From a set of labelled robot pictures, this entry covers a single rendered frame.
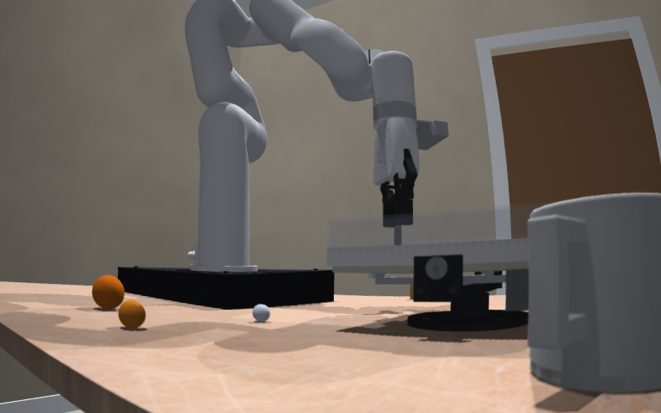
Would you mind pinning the grey mug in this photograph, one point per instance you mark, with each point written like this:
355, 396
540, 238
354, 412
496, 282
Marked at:
603, 300

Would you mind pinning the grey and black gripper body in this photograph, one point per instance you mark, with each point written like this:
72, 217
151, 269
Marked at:
393, 135

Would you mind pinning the grey ball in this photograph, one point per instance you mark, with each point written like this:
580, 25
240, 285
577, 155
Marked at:
261, 313

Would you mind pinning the orange ball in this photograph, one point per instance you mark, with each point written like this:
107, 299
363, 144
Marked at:
131, 314
108, 292

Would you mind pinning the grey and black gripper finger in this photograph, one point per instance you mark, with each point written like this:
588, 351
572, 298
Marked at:
404, 195
388, 195

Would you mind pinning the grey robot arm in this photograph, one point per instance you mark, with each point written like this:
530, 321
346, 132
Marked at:
225, 128

